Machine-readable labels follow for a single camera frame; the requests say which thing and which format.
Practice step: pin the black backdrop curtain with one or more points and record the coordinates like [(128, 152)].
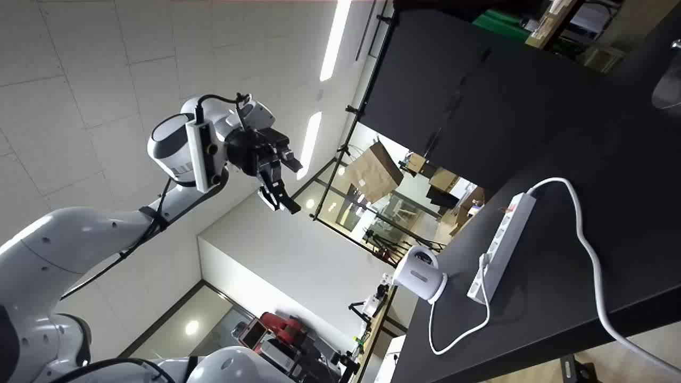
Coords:
[(454, 93)]

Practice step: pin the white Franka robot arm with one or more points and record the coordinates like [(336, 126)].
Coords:
[(71, 242)]

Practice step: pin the green crate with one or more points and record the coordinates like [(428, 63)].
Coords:
[(500, 23)]

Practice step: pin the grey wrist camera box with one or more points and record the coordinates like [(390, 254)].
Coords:
[(287, 152)]

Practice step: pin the small cardboard box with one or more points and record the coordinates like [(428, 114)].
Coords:
[(442, 179)]

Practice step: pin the red black machine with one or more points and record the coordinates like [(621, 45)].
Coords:
[(281, 332)]

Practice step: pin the white power strip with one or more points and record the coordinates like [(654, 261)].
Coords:
[(505, 238)]

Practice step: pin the rectangular ceiling light panel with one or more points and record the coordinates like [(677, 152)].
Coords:
[(309, 145), (334, 39)]

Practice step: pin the black backdrop crossbar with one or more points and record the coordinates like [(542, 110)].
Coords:
[(358, 119)]

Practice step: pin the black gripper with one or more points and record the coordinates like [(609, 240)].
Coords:
[(250, 149)]

